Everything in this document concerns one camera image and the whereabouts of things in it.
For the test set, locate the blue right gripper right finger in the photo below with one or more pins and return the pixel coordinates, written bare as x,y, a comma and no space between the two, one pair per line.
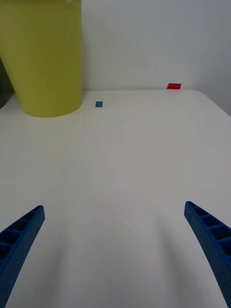
214,243

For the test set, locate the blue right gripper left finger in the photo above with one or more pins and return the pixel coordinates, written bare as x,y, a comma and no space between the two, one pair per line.
16,245

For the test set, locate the yellow-green plastic bin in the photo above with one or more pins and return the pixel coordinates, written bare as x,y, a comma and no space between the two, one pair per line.
48,60

